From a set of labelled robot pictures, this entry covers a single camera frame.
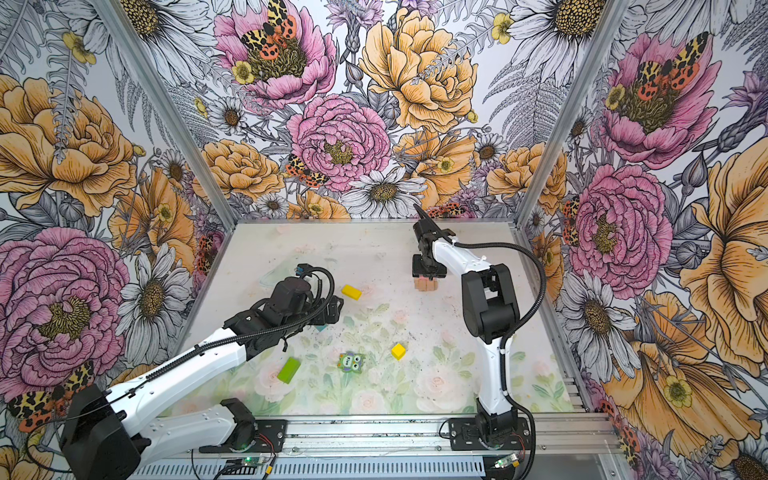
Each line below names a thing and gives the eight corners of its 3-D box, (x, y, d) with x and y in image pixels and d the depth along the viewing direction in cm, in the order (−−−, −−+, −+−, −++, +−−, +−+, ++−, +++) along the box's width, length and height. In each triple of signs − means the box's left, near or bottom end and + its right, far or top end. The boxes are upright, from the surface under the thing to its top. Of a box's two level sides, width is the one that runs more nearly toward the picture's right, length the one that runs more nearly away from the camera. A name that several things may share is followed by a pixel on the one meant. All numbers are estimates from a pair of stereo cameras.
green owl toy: (337, 373, 86) (336, 370, 84) (339, 354, 90) (338, 351, 88) (363, 373, 86) (363, 370, 84) (364, 354, 90) (364, 351, 88)
